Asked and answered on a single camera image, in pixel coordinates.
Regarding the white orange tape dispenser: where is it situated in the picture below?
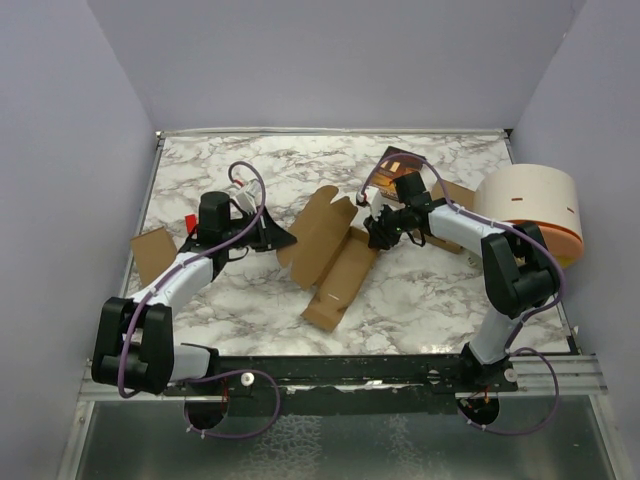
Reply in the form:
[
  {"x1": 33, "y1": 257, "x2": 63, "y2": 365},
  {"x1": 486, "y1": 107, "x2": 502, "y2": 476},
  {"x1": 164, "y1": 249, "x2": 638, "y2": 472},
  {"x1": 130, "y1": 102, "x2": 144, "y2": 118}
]
[{"x1": 473, "y1": 164, "x2": 585, "y2": 268}]

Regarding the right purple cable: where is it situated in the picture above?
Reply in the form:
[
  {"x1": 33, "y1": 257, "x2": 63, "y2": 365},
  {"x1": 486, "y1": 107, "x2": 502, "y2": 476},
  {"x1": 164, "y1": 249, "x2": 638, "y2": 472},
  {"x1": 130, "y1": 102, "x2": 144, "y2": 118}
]
[{"x1": 359, "y1": 154, "x2": 569, "y2": 438}]

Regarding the folded brown cardboard box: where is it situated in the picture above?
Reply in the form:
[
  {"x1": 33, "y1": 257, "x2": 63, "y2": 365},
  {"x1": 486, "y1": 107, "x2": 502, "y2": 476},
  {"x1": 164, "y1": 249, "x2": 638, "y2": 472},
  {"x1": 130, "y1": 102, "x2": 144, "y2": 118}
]
[{"x1": 426, "y1": 180, "x2": 482, "y2": 254}]

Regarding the small red block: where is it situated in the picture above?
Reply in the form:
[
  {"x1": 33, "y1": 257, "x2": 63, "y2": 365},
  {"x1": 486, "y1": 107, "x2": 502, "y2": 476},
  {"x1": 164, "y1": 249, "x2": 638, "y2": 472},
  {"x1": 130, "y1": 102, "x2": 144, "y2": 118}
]
[{"x1": 184, "y1": 214, "x2": 198, "y2": 235}]

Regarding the dark orange paperback book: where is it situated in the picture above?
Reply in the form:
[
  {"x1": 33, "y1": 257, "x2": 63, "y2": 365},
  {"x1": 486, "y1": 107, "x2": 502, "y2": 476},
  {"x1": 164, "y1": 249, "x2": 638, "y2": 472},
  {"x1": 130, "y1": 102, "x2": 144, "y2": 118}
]
[{"x1": 370, "y1": 146, "x2": 424, "y2": 201}]

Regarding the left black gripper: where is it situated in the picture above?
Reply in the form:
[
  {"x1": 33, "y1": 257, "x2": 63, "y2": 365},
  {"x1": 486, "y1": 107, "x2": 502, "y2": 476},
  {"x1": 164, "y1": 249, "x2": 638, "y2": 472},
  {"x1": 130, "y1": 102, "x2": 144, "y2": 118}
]
[{"x1": 223, "y1": 205, "x2": 297, "y2": 252}]

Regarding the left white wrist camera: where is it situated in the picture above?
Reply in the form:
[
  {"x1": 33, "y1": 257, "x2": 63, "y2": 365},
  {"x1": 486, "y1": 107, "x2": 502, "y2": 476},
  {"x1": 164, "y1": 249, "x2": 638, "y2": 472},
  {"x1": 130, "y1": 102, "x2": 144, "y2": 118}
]
[{"x1": 232, "y1": 179, "x2": 262, "y2": 214}]

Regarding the black mounting rail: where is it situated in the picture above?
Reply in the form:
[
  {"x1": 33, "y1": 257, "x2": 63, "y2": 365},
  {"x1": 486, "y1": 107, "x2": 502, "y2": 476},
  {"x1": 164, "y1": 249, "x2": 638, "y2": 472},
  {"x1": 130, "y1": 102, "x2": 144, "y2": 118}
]
[{"x1": 164, "y1": 354, "x2": 517, "y2": 416}]

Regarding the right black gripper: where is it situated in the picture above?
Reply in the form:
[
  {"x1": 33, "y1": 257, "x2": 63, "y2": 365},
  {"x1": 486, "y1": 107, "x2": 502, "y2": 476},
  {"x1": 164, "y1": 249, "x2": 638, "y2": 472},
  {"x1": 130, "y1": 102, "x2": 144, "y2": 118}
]
[{"x1": 364, "y1": 202, "x2": 411, "y2": 250}]

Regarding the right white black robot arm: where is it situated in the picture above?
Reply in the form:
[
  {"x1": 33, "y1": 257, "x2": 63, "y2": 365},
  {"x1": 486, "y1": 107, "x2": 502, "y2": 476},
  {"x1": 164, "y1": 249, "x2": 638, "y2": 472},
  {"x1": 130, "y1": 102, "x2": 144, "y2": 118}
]
[{"x1": 356, "y1": 172, "x2": 564, "y2": 391}]

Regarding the small cardboard piece left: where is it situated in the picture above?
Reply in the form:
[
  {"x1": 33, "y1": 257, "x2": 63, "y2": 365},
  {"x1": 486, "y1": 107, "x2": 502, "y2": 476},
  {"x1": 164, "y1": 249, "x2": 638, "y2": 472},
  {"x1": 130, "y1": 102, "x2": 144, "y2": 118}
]
[{"x1": 130, "y1": 227, "x2": 177, "y2": 287}]

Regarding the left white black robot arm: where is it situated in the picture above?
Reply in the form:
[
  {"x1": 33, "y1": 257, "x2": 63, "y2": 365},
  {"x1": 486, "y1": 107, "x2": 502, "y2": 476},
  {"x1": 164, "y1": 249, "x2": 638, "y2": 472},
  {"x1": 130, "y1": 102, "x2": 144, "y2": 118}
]
[{"x1": 91, "y1": 191, "x2": 297, "y2": 397}]

